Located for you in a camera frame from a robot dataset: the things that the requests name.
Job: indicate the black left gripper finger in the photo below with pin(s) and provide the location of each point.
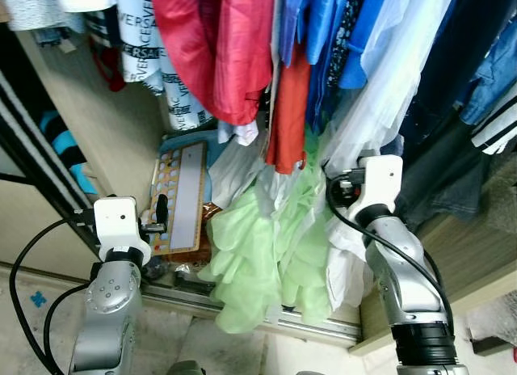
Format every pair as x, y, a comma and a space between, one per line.
162, 209

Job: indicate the board with coloured circles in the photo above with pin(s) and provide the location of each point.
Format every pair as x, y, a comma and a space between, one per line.
182, 197

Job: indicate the light green garment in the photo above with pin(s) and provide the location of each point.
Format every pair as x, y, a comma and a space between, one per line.
242, 254

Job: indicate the orange hanging garment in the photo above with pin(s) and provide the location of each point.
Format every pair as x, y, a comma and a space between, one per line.
287, 116

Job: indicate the beige wooden wardrobe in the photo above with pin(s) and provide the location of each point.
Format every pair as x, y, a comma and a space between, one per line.
113, 124

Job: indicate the clear plastic garment cover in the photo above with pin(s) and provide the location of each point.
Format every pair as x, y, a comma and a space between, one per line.
388, 92

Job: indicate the dark grey jeans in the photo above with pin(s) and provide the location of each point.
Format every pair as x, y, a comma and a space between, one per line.
452, 181

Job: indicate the blue black striped garment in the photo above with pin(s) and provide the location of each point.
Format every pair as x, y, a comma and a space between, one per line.
60, 141

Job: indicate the black patterned blue garment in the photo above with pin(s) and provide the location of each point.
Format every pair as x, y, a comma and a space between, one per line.
346, 44

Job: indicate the silver left robot leg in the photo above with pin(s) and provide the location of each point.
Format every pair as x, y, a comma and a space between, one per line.
186, 368

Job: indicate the silver robot leg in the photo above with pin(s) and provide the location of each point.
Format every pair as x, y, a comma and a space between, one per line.
308, 373
186, 368

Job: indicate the blue hanging shirt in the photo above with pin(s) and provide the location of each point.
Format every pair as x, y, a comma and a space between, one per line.
315, 35

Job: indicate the black white striped garment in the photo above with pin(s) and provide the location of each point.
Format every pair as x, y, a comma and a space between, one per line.
494, 132

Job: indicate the dark navy hanging garment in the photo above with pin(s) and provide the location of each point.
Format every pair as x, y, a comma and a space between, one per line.
460, 60

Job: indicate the white black lettered garment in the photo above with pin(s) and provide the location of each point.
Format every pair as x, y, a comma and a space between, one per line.
141, 35

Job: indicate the silver right robot leg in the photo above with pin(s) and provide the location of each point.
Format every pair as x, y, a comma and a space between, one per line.
308, 373

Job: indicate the blue denim garment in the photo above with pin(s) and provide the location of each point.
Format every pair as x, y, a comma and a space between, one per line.
497, 68

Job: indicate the white knit garment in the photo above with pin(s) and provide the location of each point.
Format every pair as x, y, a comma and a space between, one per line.
32, 3

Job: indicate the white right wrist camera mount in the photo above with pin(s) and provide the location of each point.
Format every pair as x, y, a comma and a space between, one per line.
380, 181

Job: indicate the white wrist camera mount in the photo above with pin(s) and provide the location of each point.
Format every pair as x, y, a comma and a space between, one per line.
380, 181
117, 221

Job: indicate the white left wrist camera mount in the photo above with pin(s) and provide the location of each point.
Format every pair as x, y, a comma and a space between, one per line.
117, 221

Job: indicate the silver wardrobe floor rail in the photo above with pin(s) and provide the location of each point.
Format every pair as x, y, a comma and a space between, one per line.
186, 298

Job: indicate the black sliding door frame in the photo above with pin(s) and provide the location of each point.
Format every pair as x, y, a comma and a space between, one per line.
20, 116

